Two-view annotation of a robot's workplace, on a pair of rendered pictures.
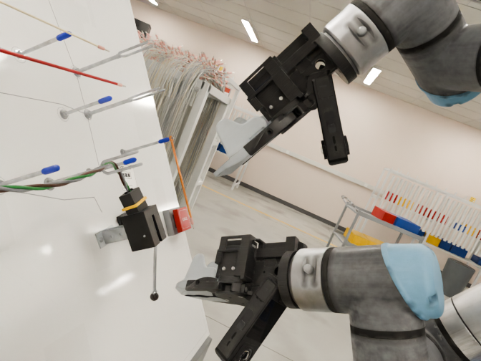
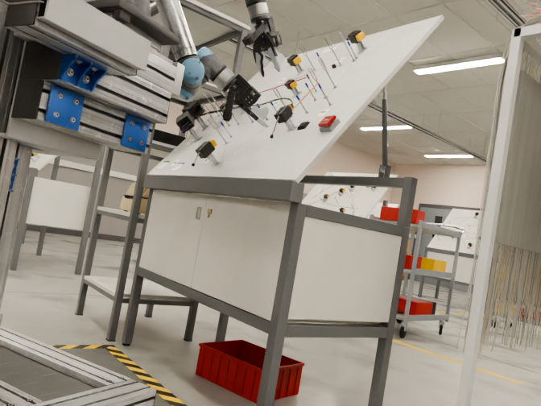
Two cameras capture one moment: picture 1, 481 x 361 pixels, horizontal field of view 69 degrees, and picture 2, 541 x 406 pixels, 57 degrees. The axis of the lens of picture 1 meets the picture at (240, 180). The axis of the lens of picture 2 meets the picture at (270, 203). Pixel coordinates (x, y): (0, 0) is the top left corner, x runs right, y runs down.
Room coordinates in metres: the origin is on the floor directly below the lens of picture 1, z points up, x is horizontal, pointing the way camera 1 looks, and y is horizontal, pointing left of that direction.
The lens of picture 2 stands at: (1.74, -1.33, 0.70)
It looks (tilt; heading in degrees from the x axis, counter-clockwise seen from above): 3 degrees up; 130
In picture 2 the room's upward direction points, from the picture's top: 10 degrees clockwise
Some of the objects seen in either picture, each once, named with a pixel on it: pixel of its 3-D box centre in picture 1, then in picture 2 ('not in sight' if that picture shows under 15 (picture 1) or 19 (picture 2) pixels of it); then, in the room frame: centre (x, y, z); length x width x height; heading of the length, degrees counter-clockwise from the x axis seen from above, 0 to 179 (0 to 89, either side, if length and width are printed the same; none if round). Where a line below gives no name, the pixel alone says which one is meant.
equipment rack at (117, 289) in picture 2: not in sight; (160, 171); (-0.67, 0.48, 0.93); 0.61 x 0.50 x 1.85; 167
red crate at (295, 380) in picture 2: not in sight; (249, 368); (0.32, 0.41, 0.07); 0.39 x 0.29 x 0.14; 0
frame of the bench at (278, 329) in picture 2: not in sight; (248, 292); (0.26, 0.38, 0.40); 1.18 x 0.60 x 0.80; 167
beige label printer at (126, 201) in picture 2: not in sight; (154, 198); (-0.57, 0.40, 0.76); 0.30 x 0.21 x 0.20; 81
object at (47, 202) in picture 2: not in sight; (50, 178); (-3.02, 0.97, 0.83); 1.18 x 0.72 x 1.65; 172
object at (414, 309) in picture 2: not in sight; (413, 271); (-0.15, 3.11, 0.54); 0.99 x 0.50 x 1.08; 87
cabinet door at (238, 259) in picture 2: not in sight; (236, 250); (0.47, 0.03, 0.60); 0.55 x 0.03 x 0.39; 167
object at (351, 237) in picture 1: (363, 248); not in sight; (4.34, -1.75, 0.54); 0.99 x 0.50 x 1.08; 92
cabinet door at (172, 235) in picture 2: not in sight; (171, 234); (-0.07, 0.15, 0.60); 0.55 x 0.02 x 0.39; 167
